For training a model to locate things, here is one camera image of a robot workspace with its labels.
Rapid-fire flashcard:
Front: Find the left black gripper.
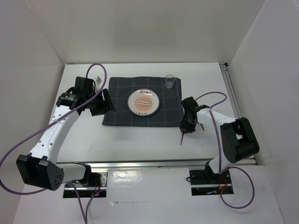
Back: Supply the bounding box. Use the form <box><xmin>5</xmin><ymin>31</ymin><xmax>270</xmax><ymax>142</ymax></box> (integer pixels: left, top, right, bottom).
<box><xmin>85</xmin><ymin>88</ymin><xmax>116</xmax><ymax>116</ymax></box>

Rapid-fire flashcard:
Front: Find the dark checked cloth placemat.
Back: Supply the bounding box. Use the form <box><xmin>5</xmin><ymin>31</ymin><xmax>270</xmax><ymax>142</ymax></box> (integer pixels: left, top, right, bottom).
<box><xmin>102</xmin><ymin>77</ymin><xmax>184</xmax><ymax>127</ymax></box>

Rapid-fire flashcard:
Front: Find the white plate orange sunburst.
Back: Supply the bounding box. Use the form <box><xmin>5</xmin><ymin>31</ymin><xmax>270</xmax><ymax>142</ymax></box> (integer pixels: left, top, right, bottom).
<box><xmin>128</xmin><ymin>89</ymin><xmax>160</xmax><ymax>117</ymax></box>

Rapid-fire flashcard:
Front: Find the clear plastic cup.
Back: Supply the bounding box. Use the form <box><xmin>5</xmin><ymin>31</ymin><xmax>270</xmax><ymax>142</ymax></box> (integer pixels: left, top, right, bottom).
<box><xmin>165</xmin><ymin>74</ymin><xmax>176</xmax><ymax>89</ymax></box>

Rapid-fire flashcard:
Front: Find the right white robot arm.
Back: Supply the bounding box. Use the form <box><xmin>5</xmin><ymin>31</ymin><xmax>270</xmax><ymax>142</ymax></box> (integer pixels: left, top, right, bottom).
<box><xmin>179</xmin><ymin>97</ymin><xmax>260</xmax><ymax>183</ymax></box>

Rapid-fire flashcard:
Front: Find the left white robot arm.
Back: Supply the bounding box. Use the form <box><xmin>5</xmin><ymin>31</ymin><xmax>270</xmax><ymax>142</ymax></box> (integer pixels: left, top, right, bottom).
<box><xmin>16</xmin><ymin>77</ymin><xmax>115</xmax><ymax>191</ymax></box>

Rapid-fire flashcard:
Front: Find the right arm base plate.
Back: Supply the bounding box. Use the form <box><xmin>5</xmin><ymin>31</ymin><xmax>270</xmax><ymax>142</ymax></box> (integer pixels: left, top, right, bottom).
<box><xmin>186</xmin><ymin>168</ymin><xmax>234</xmax><ymax>196</ymax></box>

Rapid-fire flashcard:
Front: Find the aluminium rail front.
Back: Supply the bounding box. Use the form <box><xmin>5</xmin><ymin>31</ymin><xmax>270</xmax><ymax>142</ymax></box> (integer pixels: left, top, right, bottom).
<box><xmin>36</xmin><ymin>157</ymin><xmax>256</xmax><ymax>170</ymax></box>

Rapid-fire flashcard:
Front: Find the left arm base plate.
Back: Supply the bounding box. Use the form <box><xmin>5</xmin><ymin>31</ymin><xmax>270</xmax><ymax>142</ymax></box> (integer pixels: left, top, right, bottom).
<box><xmin>72</xmin><ymin>171</ymin><xmax>108</xmax><ymax>198</ymax></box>

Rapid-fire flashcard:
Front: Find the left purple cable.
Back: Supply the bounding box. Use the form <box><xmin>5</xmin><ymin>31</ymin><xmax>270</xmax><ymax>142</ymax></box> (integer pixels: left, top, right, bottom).
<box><xmin>0</xmin><ymin>63</ymin><xmax>108</xmax><ymax>224</ymax></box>

